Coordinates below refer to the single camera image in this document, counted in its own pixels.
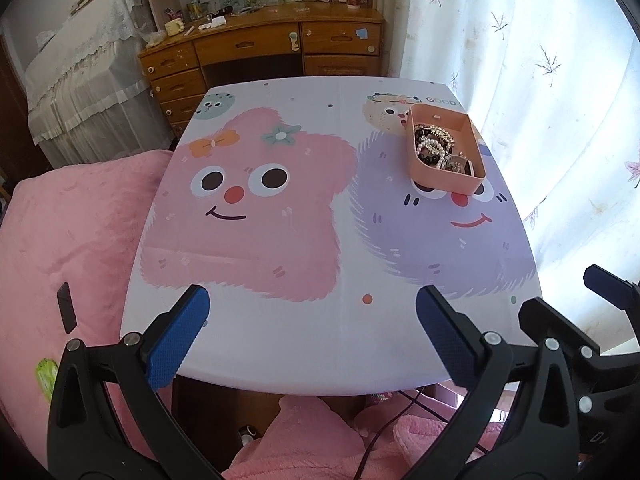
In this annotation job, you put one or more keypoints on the pink jewelry box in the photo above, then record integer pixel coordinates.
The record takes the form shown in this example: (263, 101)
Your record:
(430, 182)

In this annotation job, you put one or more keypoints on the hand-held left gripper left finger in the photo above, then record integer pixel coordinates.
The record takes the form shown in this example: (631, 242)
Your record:
(180, 330)

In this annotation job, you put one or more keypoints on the glass jar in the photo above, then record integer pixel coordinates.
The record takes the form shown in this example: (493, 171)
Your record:
(194, 11)

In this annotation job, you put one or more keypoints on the green label patch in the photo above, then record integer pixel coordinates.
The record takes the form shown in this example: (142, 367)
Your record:
(46, 380)

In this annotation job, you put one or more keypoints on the wooden desk with drawers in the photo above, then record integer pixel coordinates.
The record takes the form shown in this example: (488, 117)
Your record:
(245, 42)

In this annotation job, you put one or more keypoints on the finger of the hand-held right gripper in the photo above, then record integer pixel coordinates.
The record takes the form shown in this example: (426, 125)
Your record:
(555, 320)
(607, 280)

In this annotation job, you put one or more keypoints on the pink fleece clothing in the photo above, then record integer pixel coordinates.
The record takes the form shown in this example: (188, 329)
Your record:
(300, 440)

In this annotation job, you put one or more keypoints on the black flat rectangle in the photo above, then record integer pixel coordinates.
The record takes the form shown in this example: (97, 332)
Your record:
(66, 310)

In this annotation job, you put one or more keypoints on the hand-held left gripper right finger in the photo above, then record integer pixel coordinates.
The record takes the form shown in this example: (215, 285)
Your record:
(445, 335)

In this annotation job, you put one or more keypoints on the green drawer ornament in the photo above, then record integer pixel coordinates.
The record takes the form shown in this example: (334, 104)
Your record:
(294, 40)

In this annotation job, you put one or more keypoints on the white lace cover cloth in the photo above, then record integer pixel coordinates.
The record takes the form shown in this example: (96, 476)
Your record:
(85, 75)

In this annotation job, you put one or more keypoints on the pink fleece blanket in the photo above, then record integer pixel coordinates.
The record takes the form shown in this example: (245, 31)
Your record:
(75, 235)

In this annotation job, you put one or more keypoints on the white leaf print curtain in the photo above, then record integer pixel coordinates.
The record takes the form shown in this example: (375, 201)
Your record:
(525, 110)

